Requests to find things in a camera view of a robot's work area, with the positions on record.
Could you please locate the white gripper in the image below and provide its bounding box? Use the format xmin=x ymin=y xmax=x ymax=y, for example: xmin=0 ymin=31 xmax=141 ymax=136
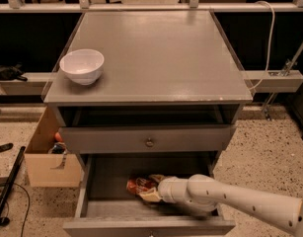
xmin=139 ymin=174 xmax=191 ymax=204

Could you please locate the red coke can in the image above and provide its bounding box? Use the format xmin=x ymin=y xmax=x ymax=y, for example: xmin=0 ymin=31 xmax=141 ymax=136
xmin=126 ymin=177 xmax=157 ymax=195

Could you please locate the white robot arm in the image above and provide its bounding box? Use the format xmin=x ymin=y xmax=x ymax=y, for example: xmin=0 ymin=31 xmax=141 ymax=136
xmin=136 ymin=174 xmax=303 ymax=237

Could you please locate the round brass drawer knob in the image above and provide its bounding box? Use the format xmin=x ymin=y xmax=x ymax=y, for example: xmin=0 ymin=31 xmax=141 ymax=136
xmin=145 ymin=138 xmax=154 ymax=147

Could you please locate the open grey middle drawer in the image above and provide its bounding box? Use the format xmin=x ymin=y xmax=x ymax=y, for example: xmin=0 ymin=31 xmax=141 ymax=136
xmin=63 ymin=152 xmax=235 ymax=237

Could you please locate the closed grey top drawer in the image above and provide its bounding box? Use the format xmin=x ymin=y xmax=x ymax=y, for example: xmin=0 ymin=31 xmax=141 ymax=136
xmin=59 ymin=125 xmax=236 ymax=154

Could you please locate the grey wooden drawer cabinet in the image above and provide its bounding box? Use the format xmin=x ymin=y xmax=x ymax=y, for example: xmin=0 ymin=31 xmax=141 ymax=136
xmin=41 ymin=10 xmax=254 ymax=170

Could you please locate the orange ball in box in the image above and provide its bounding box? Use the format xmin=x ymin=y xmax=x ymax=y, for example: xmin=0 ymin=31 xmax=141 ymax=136
xmin=54 ymin=132 xmax=63 ymax=142

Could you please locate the cardboard box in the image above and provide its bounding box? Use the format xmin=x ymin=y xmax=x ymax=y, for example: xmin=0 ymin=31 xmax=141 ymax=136
xmin=25 ymin=108 xmax=82 ymax=188

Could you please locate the white ceramic bowl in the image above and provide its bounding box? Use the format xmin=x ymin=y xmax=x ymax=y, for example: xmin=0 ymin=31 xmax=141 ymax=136
xmin=59 ymin=49 xmax=105 ymax=85

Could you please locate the black pole on floor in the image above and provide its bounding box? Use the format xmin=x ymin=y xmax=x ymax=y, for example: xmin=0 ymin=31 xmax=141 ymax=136
xmin=0 ymin=146 xmax=26 ymax=226

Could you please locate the black flat tool on floor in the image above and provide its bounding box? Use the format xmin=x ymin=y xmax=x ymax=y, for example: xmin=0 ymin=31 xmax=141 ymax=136
xmin=0 ymin=143 xmax=13 ymax=153

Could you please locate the black bag on ledge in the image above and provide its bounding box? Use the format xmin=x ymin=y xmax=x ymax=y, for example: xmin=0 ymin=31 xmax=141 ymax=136
xmin=0 ymin=65 xmax=28 ymax=81

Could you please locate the black cable on floor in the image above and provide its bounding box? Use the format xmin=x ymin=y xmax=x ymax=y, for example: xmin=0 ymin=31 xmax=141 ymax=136
xmin=0 ymin=182 xmax=32 ymax=237

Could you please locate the white cable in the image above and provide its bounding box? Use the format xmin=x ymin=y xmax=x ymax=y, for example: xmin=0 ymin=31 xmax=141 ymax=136
xmin=248 ymin=0 xmax=276 ymax=91

